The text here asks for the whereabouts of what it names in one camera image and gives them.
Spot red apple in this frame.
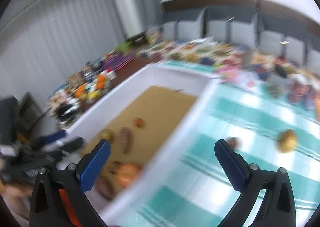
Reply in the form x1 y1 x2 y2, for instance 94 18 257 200
116 163 141 188

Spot small orange mandarin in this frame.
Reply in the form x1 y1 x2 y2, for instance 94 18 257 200
133 117 145 129

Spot yellow-green pear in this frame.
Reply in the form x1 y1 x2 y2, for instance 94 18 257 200
277 129 298 153

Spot dark brown round fruit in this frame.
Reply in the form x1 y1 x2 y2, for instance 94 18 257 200
225 137 241 150

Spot green-brown fruit in box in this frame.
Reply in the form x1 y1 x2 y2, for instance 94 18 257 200
99 129 114 143

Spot brown coffee table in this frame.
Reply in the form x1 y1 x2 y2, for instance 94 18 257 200
48 52 161 117

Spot glass fruit bowl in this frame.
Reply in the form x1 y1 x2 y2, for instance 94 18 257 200
72 67 117 104

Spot teal white checked cloth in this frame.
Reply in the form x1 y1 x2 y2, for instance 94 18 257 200
109 60 320 227

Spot floral patterned blanket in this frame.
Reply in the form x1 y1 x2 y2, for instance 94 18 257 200
135 40 319 83

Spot grey sofa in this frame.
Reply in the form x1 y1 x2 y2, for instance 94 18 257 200
161 0 319 74

